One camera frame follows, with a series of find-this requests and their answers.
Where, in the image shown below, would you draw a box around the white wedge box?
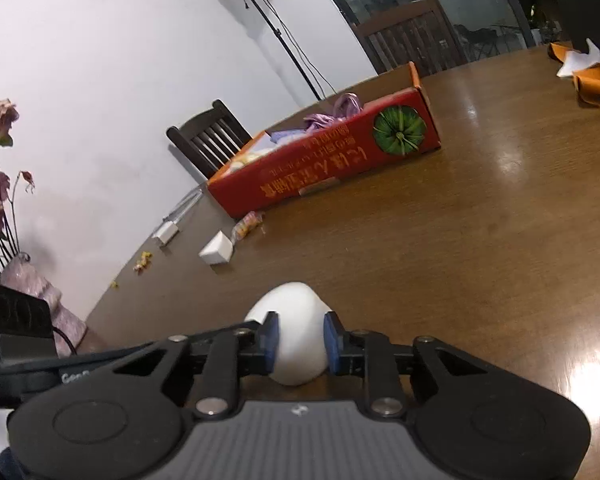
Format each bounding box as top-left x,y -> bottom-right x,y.
198,231 -> 234,266

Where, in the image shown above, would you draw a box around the yellow plush toy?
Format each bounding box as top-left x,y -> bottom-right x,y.
228,148 -> 272,174

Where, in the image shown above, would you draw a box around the purple cloth in box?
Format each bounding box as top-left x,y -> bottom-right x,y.
270,129 -> 308,146

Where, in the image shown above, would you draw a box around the pink flower vase wrap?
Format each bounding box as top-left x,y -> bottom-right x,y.
0,254 -> 86,348

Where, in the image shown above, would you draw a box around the red cardboard box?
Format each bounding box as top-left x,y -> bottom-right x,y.
208,62 -> 441,219

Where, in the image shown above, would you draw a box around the white charger with cable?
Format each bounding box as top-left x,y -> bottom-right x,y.
151,186 -> 204,247

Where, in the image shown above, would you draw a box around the studio light on stand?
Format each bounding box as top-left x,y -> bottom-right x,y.
244,0 -> 335,101

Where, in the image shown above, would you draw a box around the dark wooden chair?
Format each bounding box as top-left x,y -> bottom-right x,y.
166,100 -> 252,179

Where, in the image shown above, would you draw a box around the wooden chair by window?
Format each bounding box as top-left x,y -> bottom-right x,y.
352,0 -> 467,77

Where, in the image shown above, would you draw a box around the purple satin scrunchie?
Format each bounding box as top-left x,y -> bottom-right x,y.
303,113 -> 343,133
332,92 -> 363,119

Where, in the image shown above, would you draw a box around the white foam ball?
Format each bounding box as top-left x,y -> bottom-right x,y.
244,282 -> 332,386

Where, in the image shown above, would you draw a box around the snack wrapper packet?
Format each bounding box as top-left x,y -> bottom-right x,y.
230,211 -> 264,244

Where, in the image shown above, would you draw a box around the orange paper packaging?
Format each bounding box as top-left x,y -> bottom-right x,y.
547,38 -> 600,108

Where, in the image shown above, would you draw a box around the black camera box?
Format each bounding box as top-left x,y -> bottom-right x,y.
0,284 -> 58,370

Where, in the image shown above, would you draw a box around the small yellow candies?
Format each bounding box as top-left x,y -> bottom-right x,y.
132,252 -> 152,275

